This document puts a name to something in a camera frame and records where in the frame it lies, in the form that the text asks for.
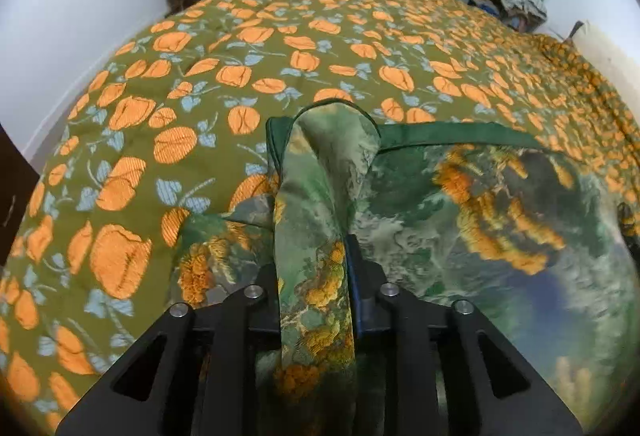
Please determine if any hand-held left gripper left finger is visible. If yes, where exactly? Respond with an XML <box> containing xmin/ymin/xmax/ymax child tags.
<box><xmin>55</xmin><ymin>260</ymin><xmax>283</xmax><ymax>436</ymax></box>

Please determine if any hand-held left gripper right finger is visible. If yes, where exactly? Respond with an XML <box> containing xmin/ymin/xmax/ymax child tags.
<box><xmin>344</xmin><ymin>233</ymin><xmax>585</xmax><ymax>436</ymax></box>

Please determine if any green landscape print jacket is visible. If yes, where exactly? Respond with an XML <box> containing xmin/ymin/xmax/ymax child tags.
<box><xmin>170</xmin><ymin>100</ymin><xmax>640</xmax><ymax>436</ymax></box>

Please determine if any pile of mixed clothes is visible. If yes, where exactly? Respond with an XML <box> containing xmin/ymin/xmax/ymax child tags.
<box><xmin>467</xmin><ymin>0</ymin><xmax>548</xmax><ymax>34</ymax></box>

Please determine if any green orange floral quilt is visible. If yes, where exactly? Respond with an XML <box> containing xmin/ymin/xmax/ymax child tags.
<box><xmin>0</xmin><ymin>0</ymin><xmax>640</xmax><ymax>432</ymax></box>

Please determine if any dark wooden cabinet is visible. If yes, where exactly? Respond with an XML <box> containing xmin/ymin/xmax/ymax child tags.
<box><xmin>0</xmin><ymin>123</ymin><xmax>41</xmax><ymax>267</ymax></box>

